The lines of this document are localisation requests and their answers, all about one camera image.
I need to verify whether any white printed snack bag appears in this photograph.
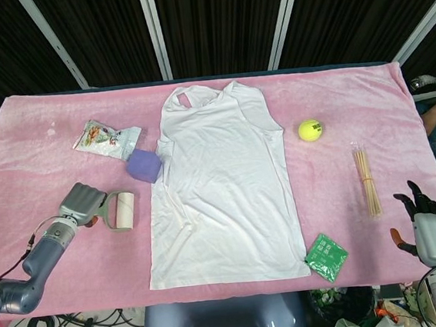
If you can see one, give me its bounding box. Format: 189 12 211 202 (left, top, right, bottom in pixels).
69 115 145 166

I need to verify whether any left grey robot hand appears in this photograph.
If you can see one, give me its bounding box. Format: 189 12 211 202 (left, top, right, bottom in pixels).
56 180 111 229

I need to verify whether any white frame post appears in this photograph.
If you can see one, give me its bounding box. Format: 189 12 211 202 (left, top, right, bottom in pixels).
138 0 175 82
24 0 90 93
387 0 436 66
262 0 312 71

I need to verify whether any pink fleece blanket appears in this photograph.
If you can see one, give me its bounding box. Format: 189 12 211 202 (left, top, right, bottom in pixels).
0 53 436 323

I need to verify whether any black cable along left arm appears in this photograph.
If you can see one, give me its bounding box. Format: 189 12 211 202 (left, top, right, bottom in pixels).
0 215 71 327

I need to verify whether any blue-grey robot torso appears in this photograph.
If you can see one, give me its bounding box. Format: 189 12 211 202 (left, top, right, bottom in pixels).
141 289 310 327

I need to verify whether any pack of bamboo skewers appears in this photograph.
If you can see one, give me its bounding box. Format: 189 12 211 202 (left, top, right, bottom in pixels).
349 138 385 222

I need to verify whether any green tea sachet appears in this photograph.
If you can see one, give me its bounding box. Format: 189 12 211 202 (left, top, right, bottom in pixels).
303 230 352 285

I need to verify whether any purple foam cube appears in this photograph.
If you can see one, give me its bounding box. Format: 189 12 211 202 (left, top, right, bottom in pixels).
125 146 164 187

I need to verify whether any black pleated curtain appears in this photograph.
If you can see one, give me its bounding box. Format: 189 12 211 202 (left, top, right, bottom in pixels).
0 0 436 115

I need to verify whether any white sleeveless tank top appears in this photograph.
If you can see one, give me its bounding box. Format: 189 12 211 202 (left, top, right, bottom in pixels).
130 75 313 293

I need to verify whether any yellow tennis ball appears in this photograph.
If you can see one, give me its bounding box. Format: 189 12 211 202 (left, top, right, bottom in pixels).
297 117 327 144

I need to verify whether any green handled lint roller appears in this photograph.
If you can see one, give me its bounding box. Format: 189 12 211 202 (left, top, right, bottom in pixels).
96 189 139 235

